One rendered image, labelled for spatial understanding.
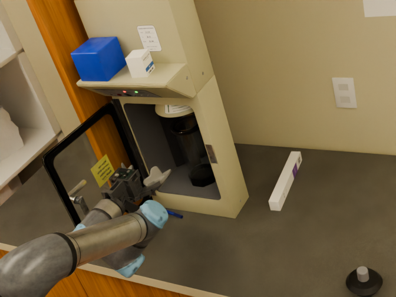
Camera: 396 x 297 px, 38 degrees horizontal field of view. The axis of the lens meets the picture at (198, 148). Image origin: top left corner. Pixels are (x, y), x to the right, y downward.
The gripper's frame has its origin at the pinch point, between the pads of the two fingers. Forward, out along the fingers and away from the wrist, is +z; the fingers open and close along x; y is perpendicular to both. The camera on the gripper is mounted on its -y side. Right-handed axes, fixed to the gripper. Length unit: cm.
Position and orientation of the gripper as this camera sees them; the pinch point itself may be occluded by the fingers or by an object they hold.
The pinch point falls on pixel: (151, 169)
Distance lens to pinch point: 173.5
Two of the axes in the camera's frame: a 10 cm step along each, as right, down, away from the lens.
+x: -8.4, -0.7, 5.3
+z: 4.7, -5.9, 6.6
